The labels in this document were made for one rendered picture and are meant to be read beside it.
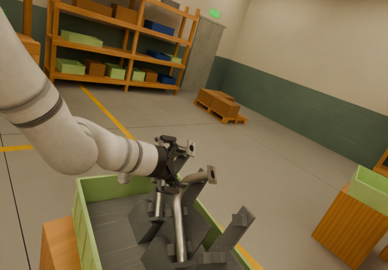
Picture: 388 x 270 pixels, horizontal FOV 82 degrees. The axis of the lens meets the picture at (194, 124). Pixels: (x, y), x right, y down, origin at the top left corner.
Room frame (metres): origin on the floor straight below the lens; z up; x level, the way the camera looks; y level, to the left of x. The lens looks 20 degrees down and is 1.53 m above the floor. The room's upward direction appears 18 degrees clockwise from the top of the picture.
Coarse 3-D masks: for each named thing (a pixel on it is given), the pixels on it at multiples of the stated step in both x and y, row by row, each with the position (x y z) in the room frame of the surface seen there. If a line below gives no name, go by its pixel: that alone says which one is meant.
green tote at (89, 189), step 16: (96, 176) 0.69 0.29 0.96; (112, 176) 0.72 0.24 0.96; (80, 192) 0.59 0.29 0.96; (96, 192) 0.69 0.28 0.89; (112, 192) 0.73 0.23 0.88; (128, 192) 0.77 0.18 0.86; (144, 192) 0.82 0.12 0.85; (80, 208) 0.56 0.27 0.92; (80, 224) 0.54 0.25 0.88; (80, 240) 0.52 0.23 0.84; (208, 240) 0.64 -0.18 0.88; (80, 256) 0.49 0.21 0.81; (96, 256) 0.40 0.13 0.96; (240, 256) 0.54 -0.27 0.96
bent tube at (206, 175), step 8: (208, 168) 0.59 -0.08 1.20; (192, 176) 0.61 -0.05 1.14; (200, 176) 0.59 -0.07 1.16; (208, 176) 0.58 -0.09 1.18; (216, 176) 0.60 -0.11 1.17; (216, 184) 0.59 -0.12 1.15; (176, 200) 0.58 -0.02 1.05; (176, 208) 0.57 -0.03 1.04; (176, 216) 0.55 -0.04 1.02; (176, 224) 0.54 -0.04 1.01; (176, 232) 0.52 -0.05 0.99; (176, 240) 0.51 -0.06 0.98; (184, 240) 0.51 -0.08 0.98; (176, 248) 0.50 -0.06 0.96; (184, 248) 0.50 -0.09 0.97; (184, 256) 0.48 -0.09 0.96
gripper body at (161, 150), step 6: (162, 150) 0.45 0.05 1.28; (162, 156) 0.44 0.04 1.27; (162, 162) 0.43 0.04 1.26; (168, 162) 0.48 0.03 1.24; (156, 168) 0.42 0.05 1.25; (162, 168) 0.43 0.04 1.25; (150, 174) 0.41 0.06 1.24; (156, 174) 0.43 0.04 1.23; (162, 174) 0.44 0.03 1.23; (168, 174) 0.46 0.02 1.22
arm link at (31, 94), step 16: (0, 16) 0.22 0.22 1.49; (0, 32) 0.22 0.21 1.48; (0, 48) 0.22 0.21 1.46; (16, 48) 0.23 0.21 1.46; (0, 64) 0.22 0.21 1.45; (16, 64) 0.23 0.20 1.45; (32, 64) 0.25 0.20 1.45; (0, 80) 0.22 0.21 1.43; (16, 80) 0.23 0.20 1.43; (32, 80) 0.24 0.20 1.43; (48, 80) 0.27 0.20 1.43; (0, 96) 0.22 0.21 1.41; (16, 96) 0.23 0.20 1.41; (32, 96) 0.24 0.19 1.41; (48, 96) 0.26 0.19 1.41; (0, 112) 0.23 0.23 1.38; (16, 112) 0.23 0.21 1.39; (32, 112) 0.24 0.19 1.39
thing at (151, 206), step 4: (152, 180) 0.71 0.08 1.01; (156, 180) 0.71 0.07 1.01; (148, 204) 0.64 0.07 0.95; (152, 204) 0.64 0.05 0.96; (164, 204) 0.65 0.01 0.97; (168, 204) 0.66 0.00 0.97; (148, 208) 0.63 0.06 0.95; (152, 208) 0.63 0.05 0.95; (164, 208) 0.64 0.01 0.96; (152, 212) 0.64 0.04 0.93; (164, 212) 0.64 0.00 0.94
